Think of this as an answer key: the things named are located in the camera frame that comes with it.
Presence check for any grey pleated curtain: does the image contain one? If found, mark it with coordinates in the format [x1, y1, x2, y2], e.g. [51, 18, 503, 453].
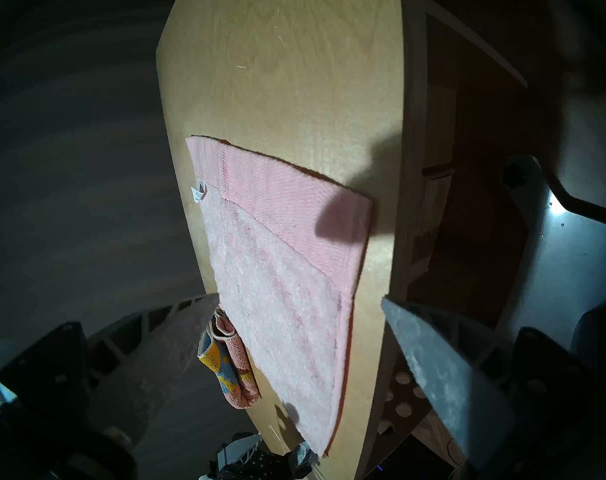
[0, 0, 219, 480]

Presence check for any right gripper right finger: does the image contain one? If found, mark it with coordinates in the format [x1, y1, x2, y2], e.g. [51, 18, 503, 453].
[381, 296, 606, 480]

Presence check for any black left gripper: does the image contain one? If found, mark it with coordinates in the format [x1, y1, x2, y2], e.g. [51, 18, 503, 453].
[208, 434, 318, 480]

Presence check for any plain pink terry towel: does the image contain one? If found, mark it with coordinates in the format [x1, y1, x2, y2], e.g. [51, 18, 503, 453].
[185, 135, 374, 457]

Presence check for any black computer tower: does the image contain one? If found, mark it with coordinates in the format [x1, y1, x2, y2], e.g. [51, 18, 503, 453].
[373, 434, 459, 480]

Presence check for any sunflower print terry towel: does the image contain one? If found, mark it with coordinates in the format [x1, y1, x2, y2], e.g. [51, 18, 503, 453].
[197, 308, 260, 410]

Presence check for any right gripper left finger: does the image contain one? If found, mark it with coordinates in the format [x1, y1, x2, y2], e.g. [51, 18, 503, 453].
[0, 293, 220, 480]

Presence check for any wooden table underframe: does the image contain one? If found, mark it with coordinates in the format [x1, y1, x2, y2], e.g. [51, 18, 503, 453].
[373, 0, 529, 470]

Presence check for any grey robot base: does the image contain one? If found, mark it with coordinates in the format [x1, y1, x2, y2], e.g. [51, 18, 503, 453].
[503, 154, 606, 345]

